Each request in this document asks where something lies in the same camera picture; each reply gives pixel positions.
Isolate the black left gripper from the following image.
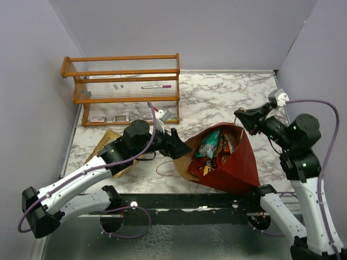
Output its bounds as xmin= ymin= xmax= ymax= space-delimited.
xmin=132 ymin=122 xmax=192 ymax=159

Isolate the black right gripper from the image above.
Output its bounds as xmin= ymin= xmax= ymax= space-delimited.
xmin=235 ymin=101 xmax=295 ymax=150

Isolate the red paper bag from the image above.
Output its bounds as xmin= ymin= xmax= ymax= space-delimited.
xmin=172 ymin=122 xmax=260 ymax=195

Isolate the gold chips bag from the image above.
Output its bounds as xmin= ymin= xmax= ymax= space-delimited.
xmin=84 ymin=128 xmax=137 ymax=178

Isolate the teal snack packet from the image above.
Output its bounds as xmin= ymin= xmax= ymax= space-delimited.
xmin=195 ymin=130 xmax=220 ymax=159

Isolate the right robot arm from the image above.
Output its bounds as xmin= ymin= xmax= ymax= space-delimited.
xmin=234 ymin=103 xmax=346 ymax=259

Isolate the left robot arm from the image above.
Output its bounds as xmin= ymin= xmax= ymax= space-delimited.
xmin=21 ymin=120 xmax=192 ymax=238

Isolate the red snack bag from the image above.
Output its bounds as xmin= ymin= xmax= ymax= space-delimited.
xmin=188 ymin=155 xmax=228 ymax=183

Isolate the white pink marker pen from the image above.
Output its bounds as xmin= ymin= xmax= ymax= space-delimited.
xmin=141 ymin=84 xmax=172 ymax=89

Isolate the wooden three-tier shelf rack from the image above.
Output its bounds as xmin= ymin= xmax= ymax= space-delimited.
xmin=61 ymin=53 xmax=181 ymax=127

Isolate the red white small box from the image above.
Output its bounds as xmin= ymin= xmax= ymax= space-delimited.
xmin=91 ymin=116 xmax=105 ymax=123

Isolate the small grey clip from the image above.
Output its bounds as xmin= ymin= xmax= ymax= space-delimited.
xmin=80 ymin=90 xmax=92 ymax=97

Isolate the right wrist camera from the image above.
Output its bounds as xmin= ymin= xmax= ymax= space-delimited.
xmin=268 ymin=89 xmax=289 ymax=109

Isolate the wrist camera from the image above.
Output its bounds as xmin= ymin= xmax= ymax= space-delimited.
xmin=155 ymin=109 xmax=171 ymax=133
xmin=268 ymin=89 xmax=289 ymax=109

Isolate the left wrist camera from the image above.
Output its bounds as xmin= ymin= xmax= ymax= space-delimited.
xmin=155 ymin=109 xmax=171 ymax=133

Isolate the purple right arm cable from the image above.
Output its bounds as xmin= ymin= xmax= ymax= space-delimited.
xmin=287 ymin=99 xmax=342 ymax=260

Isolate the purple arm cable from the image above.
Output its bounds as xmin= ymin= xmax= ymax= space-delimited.
xmin=287 ymin=99 xmax=342 ymax=260
xmin=17 ymin=101 xmax=158 ymax=233

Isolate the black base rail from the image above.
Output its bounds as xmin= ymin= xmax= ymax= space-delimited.
xmin=89 ymin=192 xmax=272 ymax=227

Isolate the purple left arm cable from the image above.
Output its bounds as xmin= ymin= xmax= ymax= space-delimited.
xmin=17 ymin=101 xmax=158 ymax=233

